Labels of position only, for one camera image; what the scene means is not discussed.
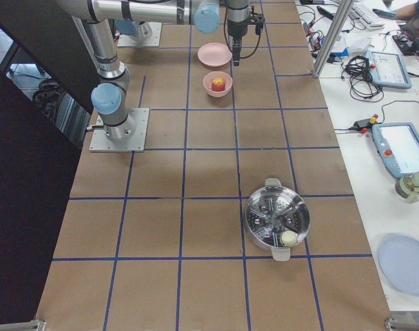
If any pink bowl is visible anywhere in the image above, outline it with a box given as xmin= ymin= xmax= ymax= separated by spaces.
xmin=203 ymin=71 xmax=233 ymax=98

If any aluminium frame post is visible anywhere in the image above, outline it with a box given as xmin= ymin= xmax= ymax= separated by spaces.
xmin=312 ymin=0 xmax=354 ymax=78

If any coiled black cable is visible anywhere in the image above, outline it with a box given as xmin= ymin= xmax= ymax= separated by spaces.
xmin=341 ymin=54 xmax=384 ymax=102

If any far teach pendant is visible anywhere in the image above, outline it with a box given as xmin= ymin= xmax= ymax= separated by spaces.
xmin=365 ymin=50 xmax=411 ymax=89

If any stainless steel steamer pot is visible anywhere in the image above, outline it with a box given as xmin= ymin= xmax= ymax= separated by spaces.
xmin=243 ymin=178 xmax=310 ymax=262

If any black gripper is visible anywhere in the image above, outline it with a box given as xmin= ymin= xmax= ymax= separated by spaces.
xmin=227 ymin=10 xmax=265 ymax=66

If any glass jar with lid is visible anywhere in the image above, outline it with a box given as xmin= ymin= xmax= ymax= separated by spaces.
xmin=395 ymin=172 xmax=419 ymax=203

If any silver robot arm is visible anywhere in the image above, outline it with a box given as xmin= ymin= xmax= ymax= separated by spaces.
xmin=114 ymin=19 xmax=152 ymax=43
xmin=58 ymin=1 xmax=221 ymax=143

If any near teach pendant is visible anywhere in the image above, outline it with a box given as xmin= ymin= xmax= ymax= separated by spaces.
xmin=371 ymin=122 xmax=419 ymax=179

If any red yellow apple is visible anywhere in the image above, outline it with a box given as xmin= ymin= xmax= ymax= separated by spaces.
xmin=211 ymin=77 xmax=226 ymax=92

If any teach pendant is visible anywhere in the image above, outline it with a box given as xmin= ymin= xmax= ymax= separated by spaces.
xmin=371 ymin=122 xmax=419 ymax=179
xmin=365 ymin=50 xmax=411 ymax=89

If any pink plate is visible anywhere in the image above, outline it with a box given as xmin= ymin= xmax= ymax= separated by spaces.
xmin=198 ymin=43 xmax=232 ymax=68

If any white keyboard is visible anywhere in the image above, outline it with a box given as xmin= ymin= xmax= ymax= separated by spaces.
xmin=349 ymin=1 xmax=385 ymax=30

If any black power adapter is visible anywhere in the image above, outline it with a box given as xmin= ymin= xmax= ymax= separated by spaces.
xmin=353 ymin=119 xmax=373 ymax=131

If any light blue plate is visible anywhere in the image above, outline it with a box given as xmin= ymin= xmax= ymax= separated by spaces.
xmin=378 ymin=234 xmax=419 ymax=297

